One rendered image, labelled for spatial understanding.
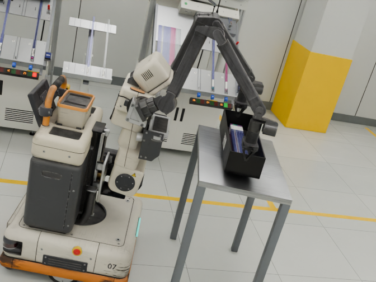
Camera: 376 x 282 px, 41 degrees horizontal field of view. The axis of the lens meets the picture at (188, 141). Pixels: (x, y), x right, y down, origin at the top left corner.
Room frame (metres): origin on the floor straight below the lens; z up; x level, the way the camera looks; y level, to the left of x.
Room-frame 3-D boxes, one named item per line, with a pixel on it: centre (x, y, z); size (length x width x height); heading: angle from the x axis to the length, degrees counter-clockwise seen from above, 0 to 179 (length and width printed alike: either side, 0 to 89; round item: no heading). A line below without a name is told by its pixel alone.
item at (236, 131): (2.41, -0.26, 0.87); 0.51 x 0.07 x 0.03; 5
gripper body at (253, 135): (2.13, -0.28, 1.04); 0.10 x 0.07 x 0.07; 5
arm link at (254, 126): (2.13, -0.28, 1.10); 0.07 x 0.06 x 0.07; 86
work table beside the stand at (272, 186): (2.41, -0.29, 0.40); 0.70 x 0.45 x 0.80; 5
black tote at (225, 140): (2.41, -0.26, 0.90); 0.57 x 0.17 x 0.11; 5
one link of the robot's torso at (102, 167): (2.42, 0.32, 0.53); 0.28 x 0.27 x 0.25; 5
